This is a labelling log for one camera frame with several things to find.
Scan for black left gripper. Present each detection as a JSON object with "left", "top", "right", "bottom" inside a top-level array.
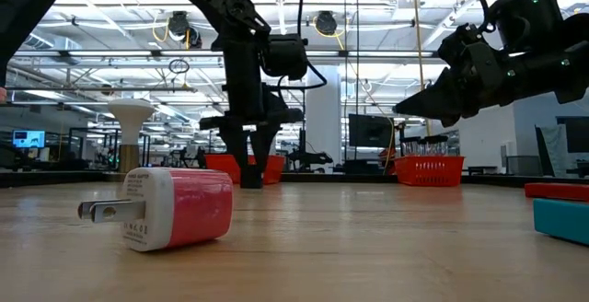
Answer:
[{"left": 200, "top": 39, "right": 305, "bottom": 169}]

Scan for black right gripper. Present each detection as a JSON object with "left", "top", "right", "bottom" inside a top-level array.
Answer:
[{"left": 394, "top": 41, "right": 535, "bottom": 128}]

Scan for black power adapter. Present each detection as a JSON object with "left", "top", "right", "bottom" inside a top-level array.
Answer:
[{"left": 239, "top": 165, "right": 264, "bottom": 190}]

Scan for orange sand hourglass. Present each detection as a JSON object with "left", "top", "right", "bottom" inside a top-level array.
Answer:
[{"left": 422, "top": 134, "right": 450, "bottom": 157}]

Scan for red plastic basket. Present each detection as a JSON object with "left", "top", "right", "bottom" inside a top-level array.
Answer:
[
  {"left": 204, "top": 154, "right": 286, "bottom": 186},
  {"left": 394, "top": 155, "right": 466, "bottom": 188}
]

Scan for black monitor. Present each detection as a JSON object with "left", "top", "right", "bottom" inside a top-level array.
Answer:
[{"left": 348, "top": 113, "right": 396, "bottom": 149}]

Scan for white building column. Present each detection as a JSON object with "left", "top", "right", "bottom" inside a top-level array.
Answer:
[{"left": 305, "top": 64, "right": 342, "bottom": 161}]

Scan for pink power adapter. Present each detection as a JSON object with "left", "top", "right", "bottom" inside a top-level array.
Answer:
[{"left": 76, "top": 167, "right": 235, "bottom": 253}]

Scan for grey mesh bin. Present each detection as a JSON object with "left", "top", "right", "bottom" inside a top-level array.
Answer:
[{"left": 505, "top": 156, "right": 542, "bottom": 178}]

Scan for grey leaning board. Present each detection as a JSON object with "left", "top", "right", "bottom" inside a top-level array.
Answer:
[{"left": 534, "top": 125, "right": 570, "bottom": 178}]

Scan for red digital clock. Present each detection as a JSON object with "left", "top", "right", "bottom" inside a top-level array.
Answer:
[{"left": 524, "top": 182, "right": 589, "bottom": 203}]

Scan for long ceiling light fixture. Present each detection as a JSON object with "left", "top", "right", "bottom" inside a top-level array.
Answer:
[{"left": 13, "top": 50, "right": 443, "bottom": 60}]

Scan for teal digital clock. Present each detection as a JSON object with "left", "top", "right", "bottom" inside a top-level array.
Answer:
[{"left": 533, "top": 198, "right": 589, "bottom": 248}]

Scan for small computer monitor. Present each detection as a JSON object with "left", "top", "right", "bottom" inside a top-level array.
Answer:
[{"left": 12, "top": 129, "right": 47, "bottom": 149}]

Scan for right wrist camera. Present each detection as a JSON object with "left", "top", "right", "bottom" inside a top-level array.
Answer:
[{"left": 436, "top": 23, "right": 496, "bottom": 64}]

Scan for yellow hanging cable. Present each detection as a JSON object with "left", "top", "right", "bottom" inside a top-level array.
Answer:
[{"left": 410, "top": 0, "right": 432, "bottom": 137}]

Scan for black hanging cable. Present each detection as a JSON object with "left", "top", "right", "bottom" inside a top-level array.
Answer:
[
  {"left": 342, "top": 0, "right": 349, "bottom": 160},
  {"left": 354, "top": 0, "right": 361, "bottom": 160}
]

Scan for black wall panel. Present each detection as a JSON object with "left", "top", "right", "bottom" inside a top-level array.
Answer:
[{"left": 555, "top": 116, "right": 589, "bottom": 155}]

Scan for black ceiling cable reel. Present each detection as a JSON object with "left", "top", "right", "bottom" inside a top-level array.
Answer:
[
  {"left": 313, "top": 10, "right": 340, "bottom": 38},
  {"left": 166, "top": 10, "right": 203, "bottom": 51}
]

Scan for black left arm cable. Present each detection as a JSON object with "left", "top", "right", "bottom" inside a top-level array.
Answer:
[{"left": 229, "top": 0, "right": 329, "bottom": 110}]

